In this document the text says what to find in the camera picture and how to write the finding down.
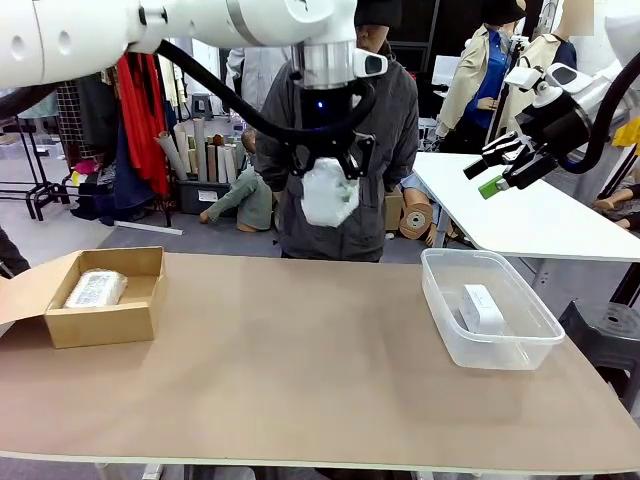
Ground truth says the yellow garment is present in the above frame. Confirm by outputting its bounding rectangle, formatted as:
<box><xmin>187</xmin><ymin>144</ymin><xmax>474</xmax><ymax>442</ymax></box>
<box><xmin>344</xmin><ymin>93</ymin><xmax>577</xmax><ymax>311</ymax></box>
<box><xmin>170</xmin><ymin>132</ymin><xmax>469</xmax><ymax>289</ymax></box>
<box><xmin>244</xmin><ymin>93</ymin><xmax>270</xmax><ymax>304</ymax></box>
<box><xmin>612</xmin><ymin>117</ymin><xmax>640</xmax><ymax>149</ymax></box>

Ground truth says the person in grey jacket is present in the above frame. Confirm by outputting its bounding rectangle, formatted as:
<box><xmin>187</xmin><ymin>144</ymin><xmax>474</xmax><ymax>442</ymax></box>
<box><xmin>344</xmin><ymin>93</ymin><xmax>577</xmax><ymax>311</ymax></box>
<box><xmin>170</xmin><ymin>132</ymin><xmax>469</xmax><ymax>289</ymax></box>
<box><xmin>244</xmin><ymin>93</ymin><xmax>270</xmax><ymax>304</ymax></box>
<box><xmin>253</xmin><ymin>0</ymin><xmax>420</xmax><ymax>264</ymax></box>

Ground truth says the child mannequin green sweater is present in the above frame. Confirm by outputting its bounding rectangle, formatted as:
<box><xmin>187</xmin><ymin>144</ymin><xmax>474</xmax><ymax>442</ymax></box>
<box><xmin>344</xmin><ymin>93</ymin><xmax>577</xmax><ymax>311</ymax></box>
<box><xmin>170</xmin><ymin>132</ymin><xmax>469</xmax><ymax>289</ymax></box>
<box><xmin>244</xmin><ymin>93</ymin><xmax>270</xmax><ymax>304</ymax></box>
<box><xmin>199</xmin><ymin>132</ymin><xmax>275</xmax><ymax>234</ymax></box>

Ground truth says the clear plastic container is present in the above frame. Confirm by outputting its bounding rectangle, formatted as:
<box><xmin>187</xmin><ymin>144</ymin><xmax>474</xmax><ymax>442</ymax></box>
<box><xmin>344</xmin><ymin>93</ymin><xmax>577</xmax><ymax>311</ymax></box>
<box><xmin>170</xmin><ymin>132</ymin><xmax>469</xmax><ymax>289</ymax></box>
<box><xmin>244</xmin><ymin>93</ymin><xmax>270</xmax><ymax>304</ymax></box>
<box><xmin>420</xmin><ymin>247</ymin><xmax>566</xmax><ymax>372</ymax></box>

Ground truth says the white table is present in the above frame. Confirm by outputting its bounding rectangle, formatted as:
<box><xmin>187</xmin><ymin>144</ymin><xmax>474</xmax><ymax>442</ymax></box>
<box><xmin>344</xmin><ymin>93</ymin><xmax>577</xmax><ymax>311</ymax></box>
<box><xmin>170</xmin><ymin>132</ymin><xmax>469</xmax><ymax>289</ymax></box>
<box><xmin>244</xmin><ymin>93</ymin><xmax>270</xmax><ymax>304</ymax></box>
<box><xmin>412</xmin><ymin>152</ymin><xmax>640</xmax><ymax>264</ymax></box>

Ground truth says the white monitor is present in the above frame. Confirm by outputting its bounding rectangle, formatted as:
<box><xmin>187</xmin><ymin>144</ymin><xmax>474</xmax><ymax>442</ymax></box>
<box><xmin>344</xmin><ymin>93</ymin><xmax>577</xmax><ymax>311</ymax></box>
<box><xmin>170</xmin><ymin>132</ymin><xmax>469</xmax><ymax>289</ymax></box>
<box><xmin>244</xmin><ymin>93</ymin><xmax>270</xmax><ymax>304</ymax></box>
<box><xmin>432</xmin><ymin>54</ymin><xmax>464</xmax><ymax>86</ymax></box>

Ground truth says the black plastic stool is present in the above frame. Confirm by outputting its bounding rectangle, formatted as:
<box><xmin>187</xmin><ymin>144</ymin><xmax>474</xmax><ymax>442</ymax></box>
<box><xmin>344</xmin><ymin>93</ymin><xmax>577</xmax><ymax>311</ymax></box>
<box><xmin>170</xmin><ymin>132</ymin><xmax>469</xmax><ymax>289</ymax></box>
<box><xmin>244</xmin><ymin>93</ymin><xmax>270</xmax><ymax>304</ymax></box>
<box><xmin>557</xmin><ymin>299</ymin><xmax>640</xmax><ymax>401</ymax></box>

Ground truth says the small black stool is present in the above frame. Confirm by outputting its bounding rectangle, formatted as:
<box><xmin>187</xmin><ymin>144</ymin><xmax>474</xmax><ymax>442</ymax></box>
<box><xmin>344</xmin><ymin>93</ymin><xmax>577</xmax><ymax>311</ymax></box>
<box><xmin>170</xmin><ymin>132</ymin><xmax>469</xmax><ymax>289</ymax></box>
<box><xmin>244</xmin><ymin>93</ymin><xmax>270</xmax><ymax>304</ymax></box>
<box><xmin>191</xmin><ymin>93</ymin><xmax>214</xmax><ymax>121</ymax></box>

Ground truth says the grey cardboard tube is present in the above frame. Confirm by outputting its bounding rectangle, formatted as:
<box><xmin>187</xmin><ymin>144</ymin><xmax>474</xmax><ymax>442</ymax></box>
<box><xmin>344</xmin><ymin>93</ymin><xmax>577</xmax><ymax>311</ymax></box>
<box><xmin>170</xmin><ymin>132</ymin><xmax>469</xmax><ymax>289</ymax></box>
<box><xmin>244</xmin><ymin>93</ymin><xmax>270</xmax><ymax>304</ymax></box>
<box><xmin>192</xmin><ymin>117</ymin><xmax>209</xmax><ymax>184</ymax></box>
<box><xmin>157</xmin><ymin>130</ymin><xmax>189</xmax><ymax>181</ymax></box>

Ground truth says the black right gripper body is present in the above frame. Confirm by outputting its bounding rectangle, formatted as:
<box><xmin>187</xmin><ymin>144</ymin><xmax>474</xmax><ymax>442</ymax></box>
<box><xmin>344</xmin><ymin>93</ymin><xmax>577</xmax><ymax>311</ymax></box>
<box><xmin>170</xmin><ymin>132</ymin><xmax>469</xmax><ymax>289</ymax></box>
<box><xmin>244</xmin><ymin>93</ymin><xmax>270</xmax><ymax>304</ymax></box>
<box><xmin>517</xmin><ymin>102</ymin><xmax>599</xmax><ymax>161</ymax></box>

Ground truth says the white perforated case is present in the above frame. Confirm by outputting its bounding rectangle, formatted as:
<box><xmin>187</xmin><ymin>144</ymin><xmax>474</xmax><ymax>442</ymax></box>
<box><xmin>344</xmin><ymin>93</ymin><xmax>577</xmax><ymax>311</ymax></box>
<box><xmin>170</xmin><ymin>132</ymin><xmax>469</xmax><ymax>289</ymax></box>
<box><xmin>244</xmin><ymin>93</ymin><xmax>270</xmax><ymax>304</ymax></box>
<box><xmin>417</xmin><ymin>117</ymin><xmax>439</xmax><ymax>151</ymax></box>

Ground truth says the white digital clock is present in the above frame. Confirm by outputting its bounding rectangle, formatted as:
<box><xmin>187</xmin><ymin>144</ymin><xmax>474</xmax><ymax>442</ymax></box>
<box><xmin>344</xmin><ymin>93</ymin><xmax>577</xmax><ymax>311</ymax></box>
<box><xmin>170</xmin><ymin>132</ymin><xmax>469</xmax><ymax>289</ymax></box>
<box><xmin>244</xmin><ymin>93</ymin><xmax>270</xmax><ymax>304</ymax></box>
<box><xmin>458</xmin><ymin>283</ymin><xmax>505</xmax><ymax>335</ymax></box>

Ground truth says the cream cardboard tube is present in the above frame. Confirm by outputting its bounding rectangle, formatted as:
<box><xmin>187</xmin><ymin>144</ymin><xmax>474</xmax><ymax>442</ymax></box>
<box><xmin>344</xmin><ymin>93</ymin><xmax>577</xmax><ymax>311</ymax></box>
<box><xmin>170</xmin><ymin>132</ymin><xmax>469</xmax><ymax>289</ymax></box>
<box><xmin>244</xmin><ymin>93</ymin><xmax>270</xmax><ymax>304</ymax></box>
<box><xmin>173</xmin><ymin>123</ymin><xmax>199</xmax><ymax>176</ymax></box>

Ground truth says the brown cardboard box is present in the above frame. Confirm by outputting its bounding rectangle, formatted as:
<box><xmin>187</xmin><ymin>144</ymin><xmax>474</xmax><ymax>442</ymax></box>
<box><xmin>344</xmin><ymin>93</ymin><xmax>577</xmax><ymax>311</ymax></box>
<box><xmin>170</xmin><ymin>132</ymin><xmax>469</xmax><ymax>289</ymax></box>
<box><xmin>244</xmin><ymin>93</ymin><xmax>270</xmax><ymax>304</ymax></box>
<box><xmin>382</xmin><ymin>187</ymin><xmax>405</xmax><ymax>236</ymax></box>

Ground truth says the dark blue garment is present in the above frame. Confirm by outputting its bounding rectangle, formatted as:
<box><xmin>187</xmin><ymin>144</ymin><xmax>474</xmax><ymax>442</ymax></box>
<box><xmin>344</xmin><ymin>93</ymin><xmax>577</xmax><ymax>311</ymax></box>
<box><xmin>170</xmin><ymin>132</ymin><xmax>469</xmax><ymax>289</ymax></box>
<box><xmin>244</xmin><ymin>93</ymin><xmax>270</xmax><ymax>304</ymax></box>
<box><xmin>97</xmin><ymin>124</ymin><xmax>156</xmax><ymax>226</ymax></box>

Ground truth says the open cardboard box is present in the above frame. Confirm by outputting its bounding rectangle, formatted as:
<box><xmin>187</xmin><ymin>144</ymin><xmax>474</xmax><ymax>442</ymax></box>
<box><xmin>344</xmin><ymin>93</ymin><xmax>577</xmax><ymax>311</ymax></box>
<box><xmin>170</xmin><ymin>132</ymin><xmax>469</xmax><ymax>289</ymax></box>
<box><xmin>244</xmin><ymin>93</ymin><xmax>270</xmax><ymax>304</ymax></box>
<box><xmin>0</xmin><ymin>245</ymin><xmax>168</xmax><ymax>350</ymax></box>

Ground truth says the mannequin beige coat blue shirt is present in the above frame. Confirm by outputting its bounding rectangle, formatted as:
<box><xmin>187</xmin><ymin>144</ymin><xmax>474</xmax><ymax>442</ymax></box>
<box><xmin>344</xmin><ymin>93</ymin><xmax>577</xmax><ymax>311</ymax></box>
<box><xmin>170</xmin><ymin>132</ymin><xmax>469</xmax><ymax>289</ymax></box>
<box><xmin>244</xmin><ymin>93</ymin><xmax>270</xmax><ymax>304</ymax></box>
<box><xmin>437</xmin><ymin>0</ymin><xmax>516</xmax><ymax>141</ymax></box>

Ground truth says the lying bare mannequin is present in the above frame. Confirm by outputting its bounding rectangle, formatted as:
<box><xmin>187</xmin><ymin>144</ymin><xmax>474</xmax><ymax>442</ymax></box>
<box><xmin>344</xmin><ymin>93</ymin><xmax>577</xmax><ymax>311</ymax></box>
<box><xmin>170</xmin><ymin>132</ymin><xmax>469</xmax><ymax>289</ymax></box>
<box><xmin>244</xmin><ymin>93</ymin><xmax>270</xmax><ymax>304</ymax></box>
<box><xmin>594</xmin><ymin>182</ymin><xmax>640</xmax><ymax>231</ymax></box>

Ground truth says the red hanging garment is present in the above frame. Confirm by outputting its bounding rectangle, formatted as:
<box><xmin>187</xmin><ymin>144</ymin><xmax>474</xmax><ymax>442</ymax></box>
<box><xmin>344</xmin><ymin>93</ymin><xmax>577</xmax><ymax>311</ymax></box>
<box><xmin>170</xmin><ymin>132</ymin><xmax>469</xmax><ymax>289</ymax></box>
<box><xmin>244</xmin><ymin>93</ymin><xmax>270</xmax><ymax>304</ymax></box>
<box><xmin>117</xmin><ymin>52</ymin><xmax>171</xmax><ymax>196</ymax></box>

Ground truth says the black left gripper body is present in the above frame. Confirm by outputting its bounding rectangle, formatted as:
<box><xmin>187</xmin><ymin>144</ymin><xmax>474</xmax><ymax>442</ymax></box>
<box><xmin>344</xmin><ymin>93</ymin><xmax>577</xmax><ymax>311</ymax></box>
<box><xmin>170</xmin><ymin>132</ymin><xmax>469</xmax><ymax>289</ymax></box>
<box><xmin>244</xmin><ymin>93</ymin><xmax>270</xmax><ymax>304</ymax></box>
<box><xmin>288</xmin><ymin>88</ymin><xmax>376</xmax><ymax>156</ymax></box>

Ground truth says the bubble-wrapped clock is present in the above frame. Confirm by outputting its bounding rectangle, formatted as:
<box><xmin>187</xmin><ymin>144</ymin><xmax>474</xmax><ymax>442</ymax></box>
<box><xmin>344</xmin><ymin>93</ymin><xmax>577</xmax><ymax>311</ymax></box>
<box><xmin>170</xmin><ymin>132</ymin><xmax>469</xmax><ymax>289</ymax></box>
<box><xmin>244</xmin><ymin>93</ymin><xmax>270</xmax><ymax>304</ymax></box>
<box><xmin>302</xmin><ymin>157</ymin><xmax>361</xmax><ymax>229</ymax></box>
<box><xmin>63</xmin><ymin>269</ymin><xmax>129</xmax><ymax>309</ymax></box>

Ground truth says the person in dark clothing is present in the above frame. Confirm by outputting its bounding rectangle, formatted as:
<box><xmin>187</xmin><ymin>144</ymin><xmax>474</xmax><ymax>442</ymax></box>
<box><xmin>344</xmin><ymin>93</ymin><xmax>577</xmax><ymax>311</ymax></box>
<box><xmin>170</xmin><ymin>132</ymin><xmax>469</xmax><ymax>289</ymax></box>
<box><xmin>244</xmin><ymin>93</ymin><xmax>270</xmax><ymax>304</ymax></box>
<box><xmin>0</xmin><ymin>224</ymin><xmax>31</xmax><ymax>279</ymax></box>

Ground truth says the mannequin cream jacket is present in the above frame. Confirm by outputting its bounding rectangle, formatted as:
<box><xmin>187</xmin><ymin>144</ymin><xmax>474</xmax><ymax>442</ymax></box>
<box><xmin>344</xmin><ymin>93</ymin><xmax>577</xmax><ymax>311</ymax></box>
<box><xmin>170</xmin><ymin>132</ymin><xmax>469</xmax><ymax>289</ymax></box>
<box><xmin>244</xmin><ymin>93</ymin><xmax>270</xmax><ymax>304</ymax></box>
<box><xmin>517</xmin><ymin>0</ymin><xmax>596</xmax><ymax>131</ymax></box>

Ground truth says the black left arm hose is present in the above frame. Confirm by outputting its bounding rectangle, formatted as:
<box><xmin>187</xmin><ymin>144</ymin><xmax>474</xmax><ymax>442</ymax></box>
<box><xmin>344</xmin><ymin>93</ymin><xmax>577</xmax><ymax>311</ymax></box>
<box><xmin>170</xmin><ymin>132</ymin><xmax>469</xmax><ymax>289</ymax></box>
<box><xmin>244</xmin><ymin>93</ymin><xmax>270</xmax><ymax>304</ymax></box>
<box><xmin>0</xmin><ymin>38</ymin><xmax>377</xmax><ymax>146</ymax></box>

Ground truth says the black storage bin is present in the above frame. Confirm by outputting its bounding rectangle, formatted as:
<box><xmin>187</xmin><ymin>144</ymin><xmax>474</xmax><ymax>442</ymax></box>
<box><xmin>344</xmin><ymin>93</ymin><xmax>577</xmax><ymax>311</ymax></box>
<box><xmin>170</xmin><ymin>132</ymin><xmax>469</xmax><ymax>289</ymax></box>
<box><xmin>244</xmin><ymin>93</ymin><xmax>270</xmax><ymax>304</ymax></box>
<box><xmin>177</xmin><ymin>178</ymin><xmax>231</xmax><ymax>215</ymax></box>

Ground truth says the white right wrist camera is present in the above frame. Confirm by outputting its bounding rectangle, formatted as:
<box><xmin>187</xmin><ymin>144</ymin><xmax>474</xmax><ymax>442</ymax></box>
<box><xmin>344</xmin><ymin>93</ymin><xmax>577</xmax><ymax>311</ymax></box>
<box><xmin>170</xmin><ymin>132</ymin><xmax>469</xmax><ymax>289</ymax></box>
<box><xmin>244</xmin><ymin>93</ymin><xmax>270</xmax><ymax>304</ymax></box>
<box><xmin>504</xmin><ymin>64</ymin><xmax>551</xmax><ymax>109</ymax></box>

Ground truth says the brown paper roll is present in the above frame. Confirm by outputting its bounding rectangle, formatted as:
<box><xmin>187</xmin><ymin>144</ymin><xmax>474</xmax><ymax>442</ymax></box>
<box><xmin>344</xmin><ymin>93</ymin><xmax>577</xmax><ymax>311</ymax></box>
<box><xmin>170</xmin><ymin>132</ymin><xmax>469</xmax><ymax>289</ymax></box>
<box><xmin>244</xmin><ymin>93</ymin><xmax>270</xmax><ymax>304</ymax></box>
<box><xmin>398</xmin><ymin>192</ymin><xmax>435</xmax><ymax>242</ymax></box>

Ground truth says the person in grey hoodie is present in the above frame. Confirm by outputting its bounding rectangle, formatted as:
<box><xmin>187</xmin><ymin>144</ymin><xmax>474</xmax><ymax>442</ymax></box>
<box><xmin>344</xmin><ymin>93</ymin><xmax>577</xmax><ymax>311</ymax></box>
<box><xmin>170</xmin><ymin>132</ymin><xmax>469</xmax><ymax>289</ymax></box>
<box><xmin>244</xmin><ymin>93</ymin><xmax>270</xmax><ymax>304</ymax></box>
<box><xmin>225</xmin><ymin>47</ymin><xmax>281</xmax><ymax>114</ymax></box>

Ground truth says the white metal bar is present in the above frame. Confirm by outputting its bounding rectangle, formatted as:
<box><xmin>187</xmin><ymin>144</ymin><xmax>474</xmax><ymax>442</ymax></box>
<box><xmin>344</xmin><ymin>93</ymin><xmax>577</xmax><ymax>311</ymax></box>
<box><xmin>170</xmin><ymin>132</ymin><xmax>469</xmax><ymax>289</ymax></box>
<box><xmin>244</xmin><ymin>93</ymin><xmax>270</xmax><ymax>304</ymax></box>
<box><xmin>117</xmin><ymin>221</ymin><xmax>184</xmax><ymax>236</ymax></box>

